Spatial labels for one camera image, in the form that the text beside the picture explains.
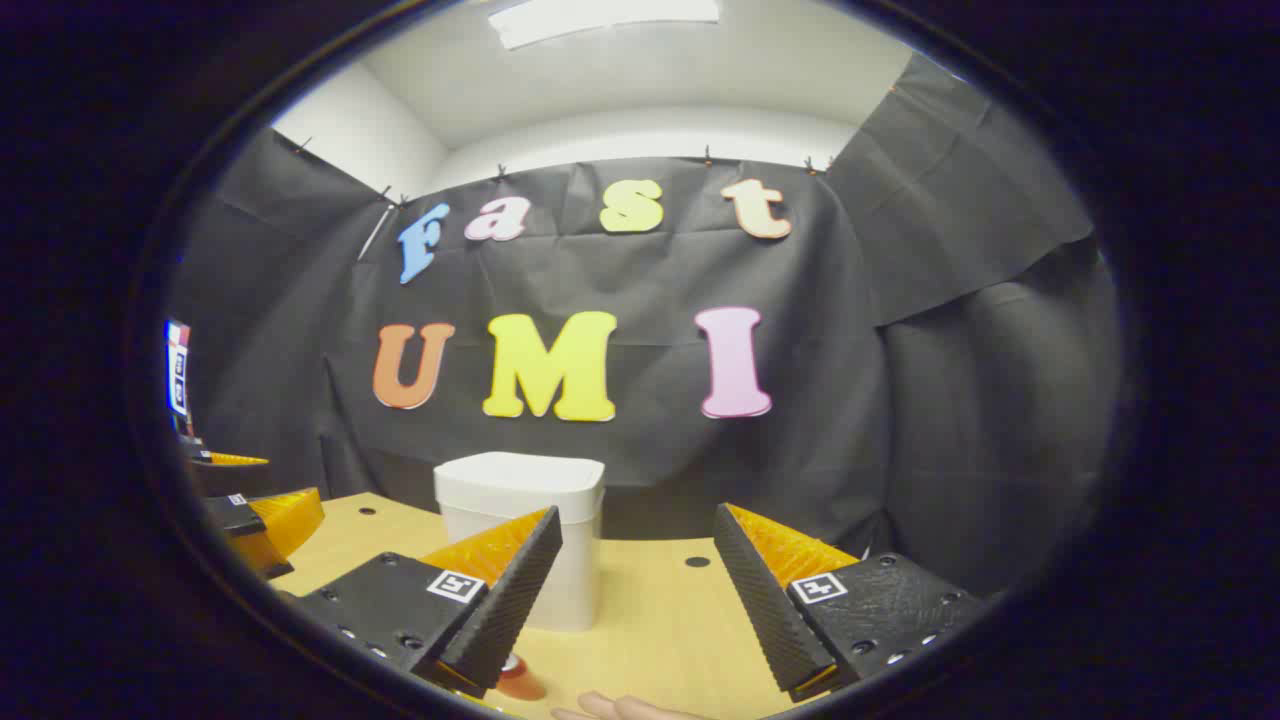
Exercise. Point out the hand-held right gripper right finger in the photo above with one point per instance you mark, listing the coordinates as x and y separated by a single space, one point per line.
760 610

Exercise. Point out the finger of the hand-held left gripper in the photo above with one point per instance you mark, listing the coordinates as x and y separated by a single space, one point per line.
235 460
285 520

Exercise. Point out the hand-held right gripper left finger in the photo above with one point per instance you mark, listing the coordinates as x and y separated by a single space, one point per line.
500 620

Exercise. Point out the red pop can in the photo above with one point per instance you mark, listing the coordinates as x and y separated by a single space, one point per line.
522 685

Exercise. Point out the white desktop garbage bin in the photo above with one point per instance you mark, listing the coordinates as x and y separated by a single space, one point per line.
520 485

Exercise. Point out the wooden desktop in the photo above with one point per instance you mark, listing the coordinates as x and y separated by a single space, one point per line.
660 620

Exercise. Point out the computer monitor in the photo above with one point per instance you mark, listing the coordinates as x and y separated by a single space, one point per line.
178 370

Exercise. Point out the black backdrop cloth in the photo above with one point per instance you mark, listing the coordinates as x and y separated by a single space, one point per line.
650 270

